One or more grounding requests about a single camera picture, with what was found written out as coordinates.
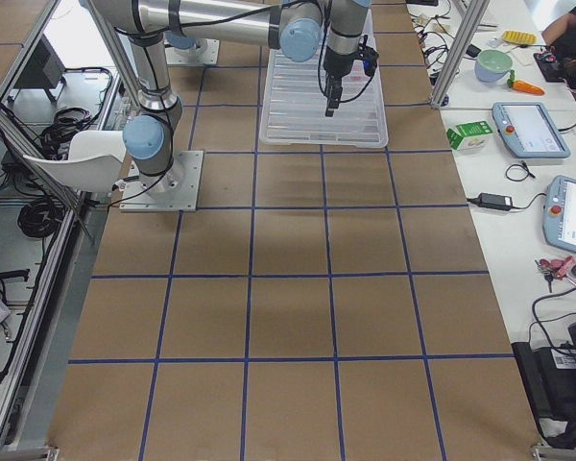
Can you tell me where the aluminium frame post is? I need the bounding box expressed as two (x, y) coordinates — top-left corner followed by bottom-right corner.
(430, 0), (489, 109)

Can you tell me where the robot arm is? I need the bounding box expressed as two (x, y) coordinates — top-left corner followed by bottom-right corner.
(84, 1), (371, 196)

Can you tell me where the toy carrot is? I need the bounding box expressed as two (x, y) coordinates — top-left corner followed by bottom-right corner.
(507, 70), (545, 96)

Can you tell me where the clear plastic box lid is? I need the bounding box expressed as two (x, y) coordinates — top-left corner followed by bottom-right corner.
(259, 9), (390, 149)

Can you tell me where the black power adapter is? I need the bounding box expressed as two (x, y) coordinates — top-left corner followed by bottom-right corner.
(467, 192), (514, 211)

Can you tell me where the near teach pendant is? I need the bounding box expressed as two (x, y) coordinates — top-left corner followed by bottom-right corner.
(542, 176), (576, 254)

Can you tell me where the white plastic chair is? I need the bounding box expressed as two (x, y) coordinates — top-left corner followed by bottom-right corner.
(23, 131), (127, 192)

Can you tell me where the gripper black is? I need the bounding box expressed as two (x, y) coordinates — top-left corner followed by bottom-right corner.
(323, 28), (361, 117)

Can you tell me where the red key bundle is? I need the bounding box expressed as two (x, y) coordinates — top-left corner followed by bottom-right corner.
(535, 255), (576, 292)

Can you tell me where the green blue bowl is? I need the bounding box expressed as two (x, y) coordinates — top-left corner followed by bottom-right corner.
(474, 49), (513, 83)

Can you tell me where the yellow toy corn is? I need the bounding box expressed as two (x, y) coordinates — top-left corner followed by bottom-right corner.
(502, 30), (537, 46)

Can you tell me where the teach pendant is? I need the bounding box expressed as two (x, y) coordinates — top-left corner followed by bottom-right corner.
(492, 102), (571, 159)
(542, 176), (576, 254)

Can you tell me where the far teach pendant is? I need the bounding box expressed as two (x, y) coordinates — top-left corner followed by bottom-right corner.
(492, 102), (571, 159)

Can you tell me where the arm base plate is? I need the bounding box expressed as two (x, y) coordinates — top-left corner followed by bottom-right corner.
(118, 150), (204, 212)
(164, 36), (219, 67)

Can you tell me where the green carton box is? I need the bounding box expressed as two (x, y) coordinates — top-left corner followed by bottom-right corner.
(446, 120), (493, 151)

